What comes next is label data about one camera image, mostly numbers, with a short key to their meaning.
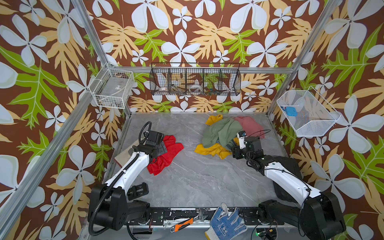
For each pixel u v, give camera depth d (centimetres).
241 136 75
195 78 96
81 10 69
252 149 65
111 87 86
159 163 86
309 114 82
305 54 84
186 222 72
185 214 76
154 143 65
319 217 40
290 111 86
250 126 105
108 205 41
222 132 91
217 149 96
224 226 71
